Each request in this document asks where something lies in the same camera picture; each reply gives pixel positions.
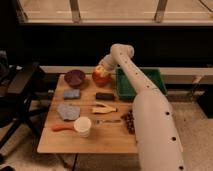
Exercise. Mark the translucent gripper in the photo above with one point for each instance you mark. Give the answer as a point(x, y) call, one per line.
point(102, 68)

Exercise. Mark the yellow red apple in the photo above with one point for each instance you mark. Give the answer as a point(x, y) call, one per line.
point(101, 75)

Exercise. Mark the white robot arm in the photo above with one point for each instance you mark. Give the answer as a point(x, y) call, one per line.
point(158, 142)

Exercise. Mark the red bowl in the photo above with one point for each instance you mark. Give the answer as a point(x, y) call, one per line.
point(99, 80)

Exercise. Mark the purple bowl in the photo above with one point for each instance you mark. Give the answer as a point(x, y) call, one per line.
point(74, 78)

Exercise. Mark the green plastic bin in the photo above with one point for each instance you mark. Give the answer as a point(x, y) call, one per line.
point(125, 91)

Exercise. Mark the black rectangular block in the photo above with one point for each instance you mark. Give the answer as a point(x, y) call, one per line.
point(105, 96)

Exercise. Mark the banana peel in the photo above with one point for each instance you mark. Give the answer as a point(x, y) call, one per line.
point(103, 109)

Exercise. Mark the blue sponge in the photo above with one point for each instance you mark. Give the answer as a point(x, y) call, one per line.
point(72, 94)

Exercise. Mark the metal fork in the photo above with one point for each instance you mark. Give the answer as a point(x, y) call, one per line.
point(107, 121)

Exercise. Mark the wooden folding table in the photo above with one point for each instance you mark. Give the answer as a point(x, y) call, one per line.
point(103, 138)

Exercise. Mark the bunch of dark grapes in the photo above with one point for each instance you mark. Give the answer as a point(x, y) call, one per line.
point(129, 122)

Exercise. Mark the blue grey cloth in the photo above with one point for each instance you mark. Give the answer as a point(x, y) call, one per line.
point(68, 112)

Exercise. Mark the white paper cup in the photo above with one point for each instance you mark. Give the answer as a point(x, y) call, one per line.
point(82, 126)

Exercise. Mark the black office chair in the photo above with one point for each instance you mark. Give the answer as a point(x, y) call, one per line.
point(17, 90)

